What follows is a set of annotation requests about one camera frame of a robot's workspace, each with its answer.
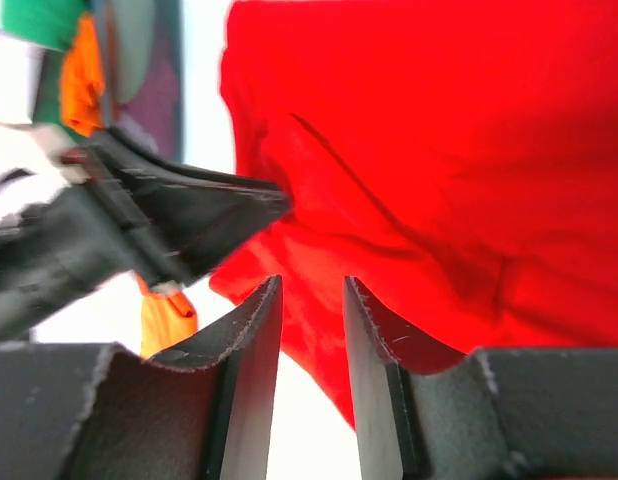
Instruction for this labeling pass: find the red t shirt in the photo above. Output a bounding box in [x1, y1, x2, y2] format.
[210, 1, 618, 419]

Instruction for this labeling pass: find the folded orange t shirt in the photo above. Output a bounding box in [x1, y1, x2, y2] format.
[136, 276, 198, 359]

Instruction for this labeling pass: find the blue plastic basket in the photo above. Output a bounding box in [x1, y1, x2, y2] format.
[92, 0, 184, 163]

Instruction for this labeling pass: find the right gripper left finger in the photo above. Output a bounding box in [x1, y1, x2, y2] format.
[0, 277, 283, 479]

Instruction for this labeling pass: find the orange garment in basket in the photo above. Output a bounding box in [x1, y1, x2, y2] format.
[59, 13, 106, 137]

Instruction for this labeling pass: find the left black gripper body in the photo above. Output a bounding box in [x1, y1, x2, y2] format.
[0, 186, 154, 340]

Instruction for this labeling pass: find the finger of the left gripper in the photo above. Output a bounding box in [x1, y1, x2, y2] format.
[63, 147, 290, 286]
[96, 129, 284, 199]

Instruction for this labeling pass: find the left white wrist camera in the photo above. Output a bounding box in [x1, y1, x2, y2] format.
[0, 29, 82, 225]

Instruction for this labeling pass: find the green garment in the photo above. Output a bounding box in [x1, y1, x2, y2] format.
[0, 0, 90, 141]

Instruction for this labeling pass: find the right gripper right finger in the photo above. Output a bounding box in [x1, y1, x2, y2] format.
[343, 277, 618, 479]

